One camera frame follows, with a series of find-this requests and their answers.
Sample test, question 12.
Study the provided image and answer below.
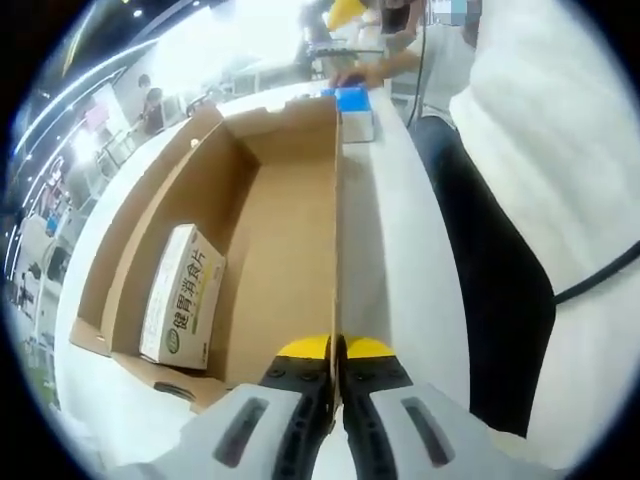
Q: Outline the white medicine box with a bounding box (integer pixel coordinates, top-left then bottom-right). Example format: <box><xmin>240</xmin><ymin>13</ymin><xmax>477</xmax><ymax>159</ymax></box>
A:
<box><xmin>138</xmin><ymin>223</ymin><xmax>227</xmax><ymax>371</ymax></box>

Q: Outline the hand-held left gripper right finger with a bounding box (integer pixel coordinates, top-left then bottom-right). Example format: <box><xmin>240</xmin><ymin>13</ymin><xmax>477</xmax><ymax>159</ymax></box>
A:
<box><xmin>339</xmin><ymin>335</ymin><xmax>506</xmax><ymax>480</ymax></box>

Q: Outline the person's black garment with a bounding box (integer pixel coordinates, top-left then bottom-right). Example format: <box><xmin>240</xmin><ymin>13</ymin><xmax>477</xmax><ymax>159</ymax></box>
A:
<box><xmin>424</xmin><ymin>134</ymin><xmax>557</xmax><ymax>441</ymax></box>

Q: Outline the blue tissue pack soft item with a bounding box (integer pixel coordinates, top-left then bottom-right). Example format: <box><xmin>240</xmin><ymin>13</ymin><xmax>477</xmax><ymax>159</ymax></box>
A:
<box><xmin>333</xmin><ymin>85</ymin><xmax>376</xmax><ymax>145</ymax></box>

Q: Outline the person in white shirt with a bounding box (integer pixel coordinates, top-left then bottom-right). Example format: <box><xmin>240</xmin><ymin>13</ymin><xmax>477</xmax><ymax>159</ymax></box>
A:
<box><xmin>449</xmin><ymin>0</ymin><xmax>639</xmax><ymax>471</ymax></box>

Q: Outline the ceiling light strip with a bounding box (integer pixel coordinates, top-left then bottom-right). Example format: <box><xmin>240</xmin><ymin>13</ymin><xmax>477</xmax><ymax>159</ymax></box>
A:
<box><xmin>12</xmin><ymin>34</ymin><xmax>161</xmax><ymax>166</ymax></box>

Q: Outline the brown cardboard shoe box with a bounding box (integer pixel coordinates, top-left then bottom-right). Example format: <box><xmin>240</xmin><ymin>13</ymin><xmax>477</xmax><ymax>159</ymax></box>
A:
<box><xmin>68</xmin><ymin>94</ymin><xmax>347</xmax><ymax>436</ymax></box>

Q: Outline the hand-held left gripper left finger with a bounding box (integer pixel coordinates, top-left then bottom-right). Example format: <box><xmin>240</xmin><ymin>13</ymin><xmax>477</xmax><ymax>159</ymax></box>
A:
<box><xmin>134</xmin><ymin>335</ymin><xmax>335</xmax><ymax>480</ymax></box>

